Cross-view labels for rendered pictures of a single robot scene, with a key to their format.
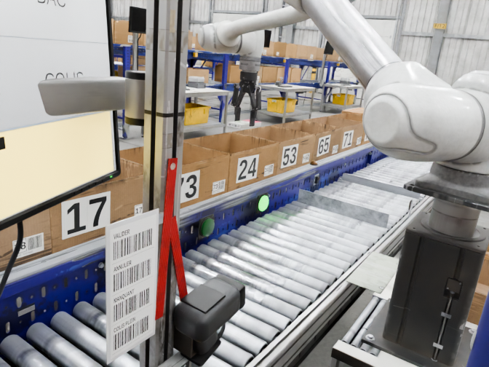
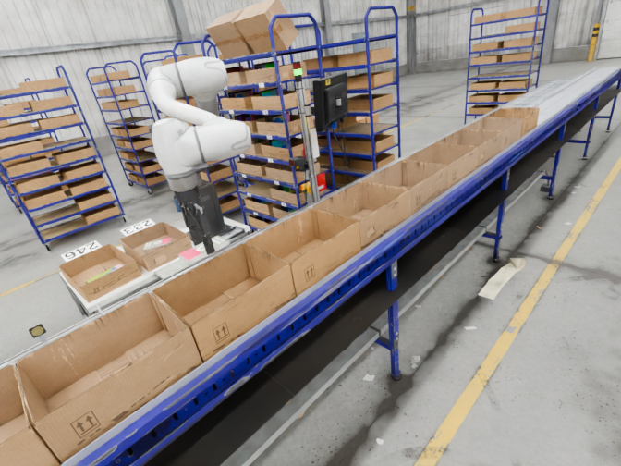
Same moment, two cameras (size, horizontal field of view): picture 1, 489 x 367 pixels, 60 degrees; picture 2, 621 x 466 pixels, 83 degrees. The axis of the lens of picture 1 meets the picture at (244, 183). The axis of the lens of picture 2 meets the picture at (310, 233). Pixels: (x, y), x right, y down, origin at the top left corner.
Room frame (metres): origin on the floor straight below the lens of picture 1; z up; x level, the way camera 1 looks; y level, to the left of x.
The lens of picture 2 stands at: (2.86, 0.68, 1.70)
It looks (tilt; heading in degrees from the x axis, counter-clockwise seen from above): 27 degrees down; 196
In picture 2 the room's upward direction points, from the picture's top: 9 degrees counter-clockwise
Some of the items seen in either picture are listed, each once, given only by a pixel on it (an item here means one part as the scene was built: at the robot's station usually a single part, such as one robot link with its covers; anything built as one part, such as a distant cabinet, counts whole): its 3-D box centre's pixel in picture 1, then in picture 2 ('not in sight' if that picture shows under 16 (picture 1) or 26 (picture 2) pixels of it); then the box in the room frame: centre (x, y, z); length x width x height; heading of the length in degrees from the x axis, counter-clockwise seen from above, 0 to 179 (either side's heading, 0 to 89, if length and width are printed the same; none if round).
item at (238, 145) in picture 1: (229, 159); (227, 296); (1.94, 0.08, 0.96); 0.39 x 0.29 x 0.17; 147
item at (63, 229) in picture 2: not in sight; (51, 160); (-0.59, -3.37, 0.98); 0.98 x 0.49 x 1.96; 144
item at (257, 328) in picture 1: (206, 304); not in sight; (1.11, 0.08, 0.72); 0.52 x 0.05 x 0.05; 57
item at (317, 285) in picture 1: (264, 266); not in sight; (1.38, -0.10, 0.72); 0.52 x 0.05 x 0.05; 57
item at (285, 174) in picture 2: not in sight; (292, 169); (-0.10, -0.23, 0.79); 0.40 x 0.30 x 0.10; 58
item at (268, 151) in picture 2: not in sight; (288, 148); (-0.10, -0.23, 0.99); 0.40 x 0.30 x 0.10; 53
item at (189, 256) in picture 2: (244, 124); (204, 249); (1.90, 0.02, 1.14); 0.16 x 0.07 x 0.02; 147
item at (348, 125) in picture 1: (332, 133); not in sight; (2.92, -0.57, 0.96); 0.39 x 0.29 x 0.17; 146
